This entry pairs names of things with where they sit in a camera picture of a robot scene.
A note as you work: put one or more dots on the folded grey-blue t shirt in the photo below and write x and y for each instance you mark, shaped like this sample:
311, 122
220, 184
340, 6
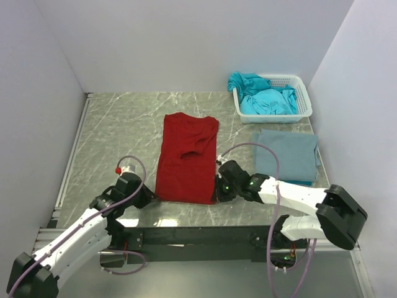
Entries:
297, 154

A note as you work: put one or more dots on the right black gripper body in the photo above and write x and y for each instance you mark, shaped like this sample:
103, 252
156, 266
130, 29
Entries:
226, 192

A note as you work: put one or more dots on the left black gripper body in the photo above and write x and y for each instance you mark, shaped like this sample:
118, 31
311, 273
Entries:
142, 198

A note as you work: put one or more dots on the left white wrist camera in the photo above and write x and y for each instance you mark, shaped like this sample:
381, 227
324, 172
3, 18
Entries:
125, 169

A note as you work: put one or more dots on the white plastic basket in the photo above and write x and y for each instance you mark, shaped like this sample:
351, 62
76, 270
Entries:
280, 80

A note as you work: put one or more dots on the black base beam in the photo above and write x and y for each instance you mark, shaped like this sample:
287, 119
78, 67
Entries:
158, 253

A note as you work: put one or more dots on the turquoise t shirt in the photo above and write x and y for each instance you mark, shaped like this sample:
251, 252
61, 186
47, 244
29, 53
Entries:
258, 97

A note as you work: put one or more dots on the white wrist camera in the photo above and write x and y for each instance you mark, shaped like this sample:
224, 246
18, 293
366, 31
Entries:
125, 169
220, 161

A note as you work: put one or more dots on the red t shirt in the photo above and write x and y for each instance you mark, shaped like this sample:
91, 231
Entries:
186, 166

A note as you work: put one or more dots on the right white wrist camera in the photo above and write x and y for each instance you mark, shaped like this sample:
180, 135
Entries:
220, 161

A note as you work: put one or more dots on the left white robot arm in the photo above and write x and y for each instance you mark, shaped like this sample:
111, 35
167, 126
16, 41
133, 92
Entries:
43, 273

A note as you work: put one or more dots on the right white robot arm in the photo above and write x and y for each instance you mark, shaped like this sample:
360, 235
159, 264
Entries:
331, 214

